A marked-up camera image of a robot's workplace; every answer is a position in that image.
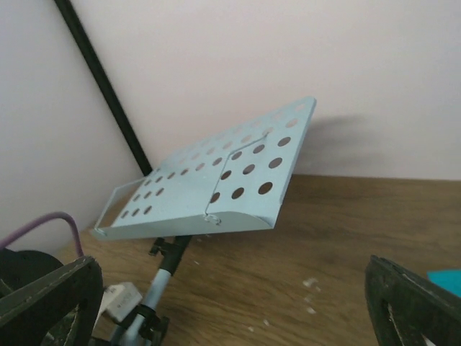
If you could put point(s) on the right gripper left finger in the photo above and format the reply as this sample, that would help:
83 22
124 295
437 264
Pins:
29 313

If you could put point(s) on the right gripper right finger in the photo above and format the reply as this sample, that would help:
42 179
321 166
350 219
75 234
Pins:
407 309

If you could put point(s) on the blue sheet music page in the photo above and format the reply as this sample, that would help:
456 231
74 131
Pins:
446 279

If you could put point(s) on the light blue music stand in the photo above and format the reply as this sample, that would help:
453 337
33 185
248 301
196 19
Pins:
232 182

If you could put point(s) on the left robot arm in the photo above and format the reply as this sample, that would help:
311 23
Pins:
21 268

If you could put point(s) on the left black frame post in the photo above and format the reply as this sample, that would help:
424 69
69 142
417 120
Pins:
96 68

